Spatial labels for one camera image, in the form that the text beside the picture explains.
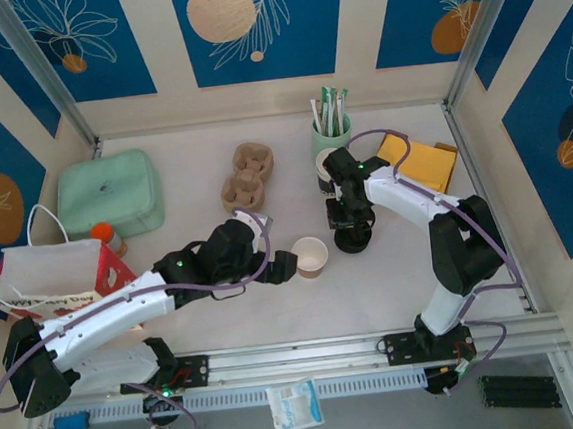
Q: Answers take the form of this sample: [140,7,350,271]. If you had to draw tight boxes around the brown paper coffee cup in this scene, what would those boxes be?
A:
[289,234,332,282]

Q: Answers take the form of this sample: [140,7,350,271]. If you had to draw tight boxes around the white paper straw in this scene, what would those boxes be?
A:
[310,97,323,136]

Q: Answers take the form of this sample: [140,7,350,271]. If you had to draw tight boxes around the brown pulp cup carrier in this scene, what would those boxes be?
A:
[216,139,280,216]

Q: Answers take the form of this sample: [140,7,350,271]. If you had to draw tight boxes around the red white paper gift bag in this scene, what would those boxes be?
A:
[0,195,142,326]

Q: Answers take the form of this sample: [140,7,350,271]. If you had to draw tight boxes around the white black paper coffee cup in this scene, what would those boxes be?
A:
[313,147,342,197]

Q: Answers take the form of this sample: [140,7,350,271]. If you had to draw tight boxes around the mint green straw holder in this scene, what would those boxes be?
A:
[307,112,356,159]

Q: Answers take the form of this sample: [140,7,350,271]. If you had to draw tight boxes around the green white wrapped straw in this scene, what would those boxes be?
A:
[334,87,348,135]
[328,89,341,135]
[319,85,335,136]
[340,87,354,131]

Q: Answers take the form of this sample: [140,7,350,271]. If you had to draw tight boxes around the yellow napkin stack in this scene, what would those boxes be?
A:
[374,128,461,200]

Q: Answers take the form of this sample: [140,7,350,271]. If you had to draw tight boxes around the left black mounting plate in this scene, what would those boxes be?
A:
[117,352,212,396]

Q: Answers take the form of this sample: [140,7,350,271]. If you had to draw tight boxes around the black mounting plate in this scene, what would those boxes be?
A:
[117,352,212,396]
[380,326,477,368]

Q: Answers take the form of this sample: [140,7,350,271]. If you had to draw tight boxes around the orange capped bottle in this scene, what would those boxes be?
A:
[89,219,131,262]

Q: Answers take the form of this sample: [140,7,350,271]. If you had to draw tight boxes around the white blue wipes packet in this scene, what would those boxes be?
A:
[264,375,327,429]

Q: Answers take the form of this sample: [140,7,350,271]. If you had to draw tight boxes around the mint green zip pouch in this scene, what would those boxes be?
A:
[52,145,167,244]

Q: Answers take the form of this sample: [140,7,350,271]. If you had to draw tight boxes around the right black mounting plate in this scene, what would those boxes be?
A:
[380,326,477,368]

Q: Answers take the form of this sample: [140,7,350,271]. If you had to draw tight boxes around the black electronics module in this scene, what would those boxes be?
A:
[422,361,472,398]
[139,383,187,429]

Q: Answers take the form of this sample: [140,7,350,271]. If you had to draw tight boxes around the black ribbed block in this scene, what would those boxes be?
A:
[475,368,564,416]

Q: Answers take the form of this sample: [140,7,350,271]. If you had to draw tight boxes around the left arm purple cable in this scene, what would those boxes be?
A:
[0,204,290,429]

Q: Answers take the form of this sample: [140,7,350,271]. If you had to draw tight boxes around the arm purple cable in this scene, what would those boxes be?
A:
[0,204,290,429]
[344,117,534,404]

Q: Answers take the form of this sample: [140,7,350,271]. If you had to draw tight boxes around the left thin black cable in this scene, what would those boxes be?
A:
[211,283,249,302]

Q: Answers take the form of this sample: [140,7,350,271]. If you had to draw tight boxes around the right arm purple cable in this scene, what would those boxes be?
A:
[344,117,534,404]

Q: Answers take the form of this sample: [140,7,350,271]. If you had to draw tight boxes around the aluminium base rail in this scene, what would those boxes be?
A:
[20,310,573,414]

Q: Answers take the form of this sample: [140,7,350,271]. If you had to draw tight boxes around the aluminium side rail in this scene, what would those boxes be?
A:
[440,95,542,322]
[87,135,106,161]

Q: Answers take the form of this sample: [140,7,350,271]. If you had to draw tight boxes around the white slotted cable duct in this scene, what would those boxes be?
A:
[46,366,430,429]

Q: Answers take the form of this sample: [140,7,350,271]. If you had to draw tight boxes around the aluminium frame post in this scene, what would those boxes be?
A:
[0,0,105,168]
[433,0,543,111]

